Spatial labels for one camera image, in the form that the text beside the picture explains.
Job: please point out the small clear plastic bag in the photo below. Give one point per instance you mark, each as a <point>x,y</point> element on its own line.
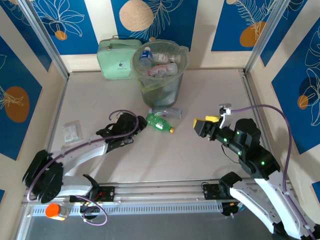
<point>72,131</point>

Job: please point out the aluminium frame post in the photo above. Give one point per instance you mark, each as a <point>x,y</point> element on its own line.
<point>45,37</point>
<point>266,37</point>

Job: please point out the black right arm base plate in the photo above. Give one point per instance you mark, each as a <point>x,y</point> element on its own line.
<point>210,191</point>

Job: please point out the translucent green bin liner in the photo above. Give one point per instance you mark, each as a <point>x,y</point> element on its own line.
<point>150,85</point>

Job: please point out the clear bottle red cap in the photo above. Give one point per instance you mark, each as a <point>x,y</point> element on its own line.
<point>163,68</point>

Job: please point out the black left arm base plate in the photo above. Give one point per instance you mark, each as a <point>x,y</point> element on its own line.
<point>107,192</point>

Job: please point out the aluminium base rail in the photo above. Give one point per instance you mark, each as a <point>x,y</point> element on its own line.
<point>160,191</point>

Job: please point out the large green bottle gold cap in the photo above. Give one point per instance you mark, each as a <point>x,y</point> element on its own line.
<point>158,123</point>

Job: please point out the jar with orange lid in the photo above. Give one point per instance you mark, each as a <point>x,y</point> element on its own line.
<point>56,212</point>

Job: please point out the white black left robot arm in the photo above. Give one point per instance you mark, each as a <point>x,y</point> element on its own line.
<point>80,152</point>

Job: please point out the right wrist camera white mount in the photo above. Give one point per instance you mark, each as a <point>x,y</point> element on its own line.
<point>225,111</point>

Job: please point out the mint green fabric bag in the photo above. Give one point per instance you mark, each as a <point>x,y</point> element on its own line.
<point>112,60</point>

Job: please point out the clear bottle purple label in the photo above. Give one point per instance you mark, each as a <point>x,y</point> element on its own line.
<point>166,112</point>

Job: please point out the translucent green plastic bin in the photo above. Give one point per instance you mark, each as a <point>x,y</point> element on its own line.
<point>162,97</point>

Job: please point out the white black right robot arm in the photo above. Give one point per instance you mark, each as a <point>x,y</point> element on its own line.
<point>270,200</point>

